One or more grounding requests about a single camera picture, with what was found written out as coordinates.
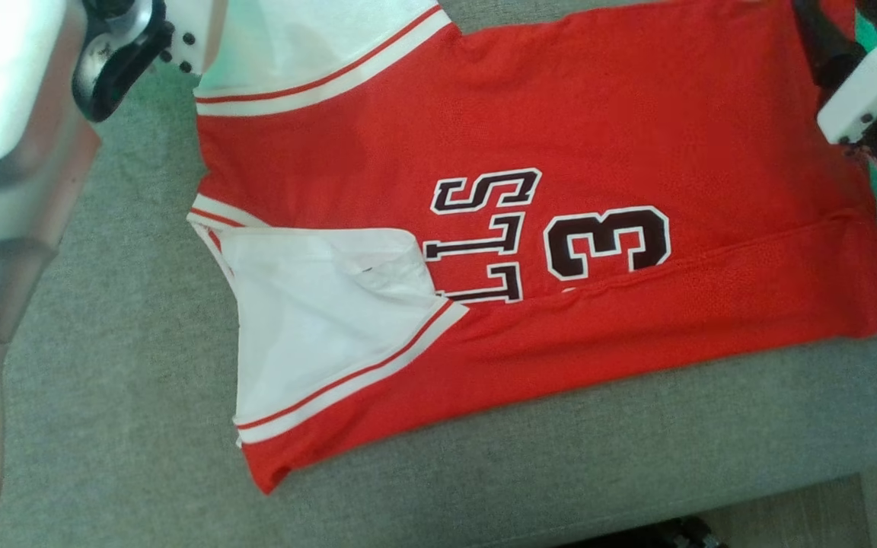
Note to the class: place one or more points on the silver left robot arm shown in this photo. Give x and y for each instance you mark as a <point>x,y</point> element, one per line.
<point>4,190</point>

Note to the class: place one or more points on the large grey sofa seat cushion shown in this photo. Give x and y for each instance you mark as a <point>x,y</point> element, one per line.
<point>103,380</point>

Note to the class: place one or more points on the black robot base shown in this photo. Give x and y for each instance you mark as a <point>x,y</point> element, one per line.
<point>644,534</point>

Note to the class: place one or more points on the red white Bulls jersey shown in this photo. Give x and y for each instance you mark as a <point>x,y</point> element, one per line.
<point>636,114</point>

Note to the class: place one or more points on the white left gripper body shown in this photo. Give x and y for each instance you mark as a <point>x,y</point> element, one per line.
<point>126,46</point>

